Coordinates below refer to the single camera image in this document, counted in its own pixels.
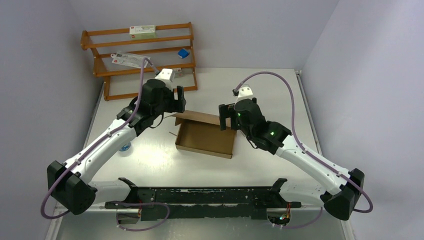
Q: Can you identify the brown cardboard box sheet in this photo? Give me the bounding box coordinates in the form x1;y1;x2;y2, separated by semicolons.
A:
171;110;237;159

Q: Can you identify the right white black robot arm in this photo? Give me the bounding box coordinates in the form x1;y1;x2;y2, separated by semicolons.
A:
218;99;365;221

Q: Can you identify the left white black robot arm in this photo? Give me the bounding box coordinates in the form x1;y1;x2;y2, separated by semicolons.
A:
40;78;186;218

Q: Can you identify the small white box lower shelf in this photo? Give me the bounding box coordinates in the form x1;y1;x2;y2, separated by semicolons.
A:
173;68;184;78

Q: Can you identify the small blue box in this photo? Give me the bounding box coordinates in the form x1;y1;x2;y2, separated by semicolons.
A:
177;48;190;59

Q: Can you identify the white green box top shelf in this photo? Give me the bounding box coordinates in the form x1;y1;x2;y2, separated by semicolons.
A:
129;25;156;40

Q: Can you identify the clear plastic package red label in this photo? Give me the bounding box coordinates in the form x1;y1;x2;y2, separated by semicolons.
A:
110;51;151;69

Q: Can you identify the blue white patterned round tape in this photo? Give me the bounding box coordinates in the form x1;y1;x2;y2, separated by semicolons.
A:
119;142;131;152

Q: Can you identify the orange wooden shelf rack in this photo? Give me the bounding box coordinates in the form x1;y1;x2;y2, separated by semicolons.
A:
80;22;199;101

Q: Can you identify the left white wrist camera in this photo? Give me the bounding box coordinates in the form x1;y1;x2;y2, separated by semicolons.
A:
154;68;175;91

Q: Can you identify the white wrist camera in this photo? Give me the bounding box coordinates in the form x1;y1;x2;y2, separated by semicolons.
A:
154;68;175;91
233;84;254;104

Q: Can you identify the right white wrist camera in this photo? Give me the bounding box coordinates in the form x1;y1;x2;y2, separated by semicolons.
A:
233;84;254;104

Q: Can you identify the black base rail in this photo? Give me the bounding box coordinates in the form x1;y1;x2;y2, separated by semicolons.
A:
104;178;302;221

